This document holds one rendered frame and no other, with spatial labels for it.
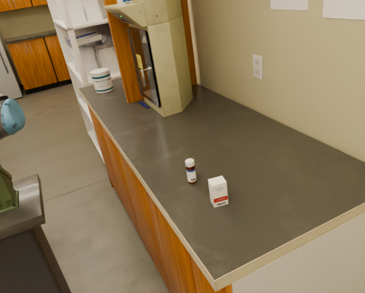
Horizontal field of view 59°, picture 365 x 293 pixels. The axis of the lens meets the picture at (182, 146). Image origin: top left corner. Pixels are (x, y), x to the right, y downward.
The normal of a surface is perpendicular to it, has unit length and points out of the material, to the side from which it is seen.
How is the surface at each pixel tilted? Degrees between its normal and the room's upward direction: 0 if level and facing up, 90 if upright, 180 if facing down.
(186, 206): 1
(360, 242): 90
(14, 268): 90
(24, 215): 0
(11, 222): 0
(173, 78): 90
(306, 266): 90
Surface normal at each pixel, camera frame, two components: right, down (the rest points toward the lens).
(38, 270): 0.42, 0.38
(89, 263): -0.14, -0.87
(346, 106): -0.89, 0.32
